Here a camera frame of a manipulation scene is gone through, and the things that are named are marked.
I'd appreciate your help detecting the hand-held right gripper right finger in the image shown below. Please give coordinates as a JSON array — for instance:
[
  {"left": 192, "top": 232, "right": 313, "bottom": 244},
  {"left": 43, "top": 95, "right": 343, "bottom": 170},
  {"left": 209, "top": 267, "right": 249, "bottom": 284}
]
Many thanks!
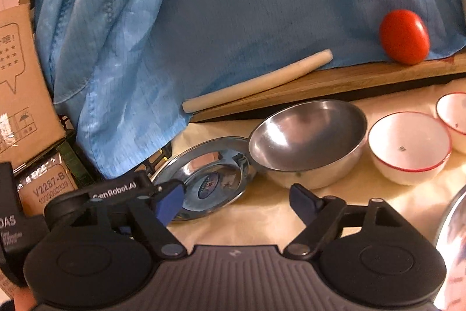
[{"left": 285, "top": 183, "right": 423, "bottom": 259}]

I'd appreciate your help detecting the wooden cutting board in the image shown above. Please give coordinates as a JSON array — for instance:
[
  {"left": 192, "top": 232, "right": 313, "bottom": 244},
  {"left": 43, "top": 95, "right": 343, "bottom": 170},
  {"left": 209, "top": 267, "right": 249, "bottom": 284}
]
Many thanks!
[{"left": 189, "top": 52, "right": 466, "bottom": 123}]

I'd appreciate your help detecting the cream table cover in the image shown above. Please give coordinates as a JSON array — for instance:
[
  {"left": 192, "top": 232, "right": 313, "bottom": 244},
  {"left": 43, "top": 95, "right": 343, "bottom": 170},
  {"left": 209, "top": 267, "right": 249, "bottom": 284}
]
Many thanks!
[{"left": 167, "top": 80, "right": 466, "bottom": 261}]

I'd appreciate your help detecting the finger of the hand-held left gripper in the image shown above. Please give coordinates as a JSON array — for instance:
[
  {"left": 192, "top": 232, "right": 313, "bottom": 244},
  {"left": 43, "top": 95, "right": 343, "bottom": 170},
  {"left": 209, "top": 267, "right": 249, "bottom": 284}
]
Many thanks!
[{"left": 45, "top": 173, "right": 161, "bottom": 212}]

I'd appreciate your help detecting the cardboard box with printed symbols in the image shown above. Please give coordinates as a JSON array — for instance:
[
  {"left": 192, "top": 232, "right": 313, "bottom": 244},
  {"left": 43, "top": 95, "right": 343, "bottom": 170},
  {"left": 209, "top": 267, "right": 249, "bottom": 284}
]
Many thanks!
[{"left": 0, "top": 3, "right": 68, "bottom": 171}]

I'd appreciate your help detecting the large stainless steel plate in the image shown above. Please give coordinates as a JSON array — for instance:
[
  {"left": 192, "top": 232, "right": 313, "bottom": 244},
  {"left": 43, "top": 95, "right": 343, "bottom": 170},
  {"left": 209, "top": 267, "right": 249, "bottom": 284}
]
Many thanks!
[{"left": 433, "top": 183, "right": 466, "bottom": 311}]

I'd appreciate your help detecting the white rolling pin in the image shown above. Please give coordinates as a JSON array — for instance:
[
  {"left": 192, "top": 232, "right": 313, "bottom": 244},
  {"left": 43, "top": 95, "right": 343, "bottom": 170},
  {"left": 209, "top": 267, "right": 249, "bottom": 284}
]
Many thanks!
[{"left": 182, "top": 49, "right": 333, "bottom": 113}]

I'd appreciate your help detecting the white bowl with red rim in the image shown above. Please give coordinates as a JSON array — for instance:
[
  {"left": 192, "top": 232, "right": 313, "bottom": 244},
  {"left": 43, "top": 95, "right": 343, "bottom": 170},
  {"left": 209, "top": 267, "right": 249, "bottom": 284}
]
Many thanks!
[
  {"left": 368, "top": 112, "right": 453, "bottom": 186},
  {"left": 436, "top": 92, "right": 466, "bottom": 145}
]

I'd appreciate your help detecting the labelled carton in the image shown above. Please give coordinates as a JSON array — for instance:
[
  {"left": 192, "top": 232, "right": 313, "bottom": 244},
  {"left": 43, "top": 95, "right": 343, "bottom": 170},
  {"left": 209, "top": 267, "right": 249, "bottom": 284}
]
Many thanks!
[{"left": 15, "top": 151, "right": 82, "bottom": 219}]

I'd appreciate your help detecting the red tomato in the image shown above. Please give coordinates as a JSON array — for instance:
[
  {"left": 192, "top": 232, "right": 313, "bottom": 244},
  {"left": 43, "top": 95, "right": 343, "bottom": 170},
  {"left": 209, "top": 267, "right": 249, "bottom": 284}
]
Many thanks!
[{"left": 379, "top": 9, "right": 431, "bottom": 66}]

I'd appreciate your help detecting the stainless steel bowl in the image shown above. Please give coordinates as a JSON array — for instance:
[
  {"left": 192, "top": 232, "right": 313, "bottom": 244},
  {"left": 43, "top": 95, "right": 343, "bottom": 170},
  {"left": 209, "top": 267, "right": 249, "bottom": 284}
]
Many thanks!
[{"left": 248, "top": 100, "right": 368, "bottom": 190}]

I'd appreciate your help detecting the green flat board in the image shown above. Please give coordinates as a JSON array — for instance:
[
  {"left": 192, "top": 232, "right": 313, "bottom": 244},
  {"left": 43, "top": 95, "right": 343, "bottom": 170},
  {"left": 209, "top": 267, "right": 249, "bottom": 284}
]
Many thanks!
[{"left": 56, "top": 140, "right": 93, "bottom": 186}]

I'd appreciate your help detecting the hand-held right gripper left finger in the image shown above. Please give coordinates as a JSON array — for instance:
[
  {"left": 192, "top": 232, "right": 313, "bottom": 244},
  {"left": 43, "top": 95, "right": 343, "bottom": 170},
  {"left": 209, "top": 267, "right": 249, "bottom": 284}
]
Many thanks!
[{"left": 45, "top": 181, "right": 187, "bottom": 259}]

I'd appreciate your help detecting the blue cloth garment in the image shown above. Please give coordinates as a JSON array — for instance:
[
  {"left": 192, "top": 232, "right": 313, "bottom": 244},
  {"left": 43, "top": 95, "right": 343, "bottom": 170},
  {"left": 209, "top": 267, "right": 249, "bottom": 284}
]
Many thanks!
[{"left": 34, "top": 0, "right": 466, "bottom": 180}]

